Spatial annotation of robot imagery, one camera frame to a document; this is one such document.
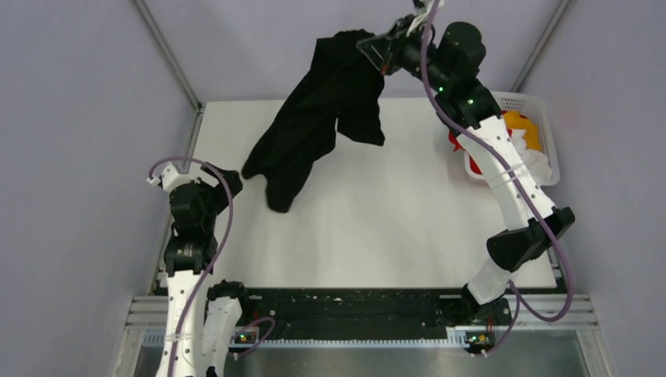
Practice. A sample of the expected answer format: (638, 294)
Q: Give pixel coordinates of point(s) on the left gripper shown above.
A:
(220, 190)

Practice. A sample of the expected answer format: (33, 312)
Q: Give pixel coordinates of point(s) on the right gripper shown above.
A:
(385, 51)

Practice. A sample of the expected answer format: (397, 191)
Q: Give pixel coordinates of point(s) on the black t shirt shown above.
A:
(339, 94)

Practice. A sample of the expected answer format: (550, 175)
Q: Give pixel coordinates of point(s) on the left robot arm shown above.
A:
(202, 313)

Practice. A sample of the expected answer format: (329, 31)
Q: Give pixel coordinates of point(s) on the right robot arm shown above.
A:
(449, 70)

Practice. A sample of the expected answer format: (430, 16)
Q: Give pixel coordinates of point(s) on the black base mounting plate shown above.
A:
(361, 314)

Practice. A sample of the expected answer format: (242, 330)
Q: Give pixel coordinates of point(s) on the red t shirt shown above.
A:
(470, 165)

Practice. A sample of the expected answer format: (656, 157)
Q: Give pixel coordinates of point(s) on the yellow t shirt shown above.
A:
(523, 129)

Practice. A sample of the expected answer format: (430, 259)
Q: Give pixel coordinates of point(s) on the white plastic laundry basket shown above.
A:
(534, 109)

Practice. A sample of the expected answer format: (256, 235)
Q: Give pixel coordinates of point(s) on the white t shirt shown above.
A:
(537, 163)

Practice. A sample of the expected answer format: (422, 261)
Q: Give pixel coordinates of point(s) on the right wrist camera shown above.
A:
(423, 8)

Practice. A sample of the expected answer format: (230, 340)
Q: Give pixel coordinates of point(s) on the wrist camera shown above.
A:
(170, 178)
(423, 8)

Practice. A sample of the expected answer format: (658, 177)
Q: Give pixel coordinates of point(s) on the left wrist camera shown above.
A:
(170, 178)

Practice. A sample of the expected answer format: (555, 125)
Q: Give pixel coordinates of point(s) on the left corner metal post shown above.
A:
(166, 53)

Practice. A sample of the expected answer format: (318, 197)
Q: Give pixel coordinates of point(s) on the corner metal post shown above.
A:
(542, 43)
(166, 53)

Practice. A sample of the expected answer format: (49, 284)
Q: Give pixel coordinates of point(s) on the right corner metal post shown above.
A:
(542, 43)

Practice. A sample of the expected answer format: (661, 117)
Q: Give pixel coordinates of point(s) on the aluminium frame rail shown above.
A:
(551, 333)

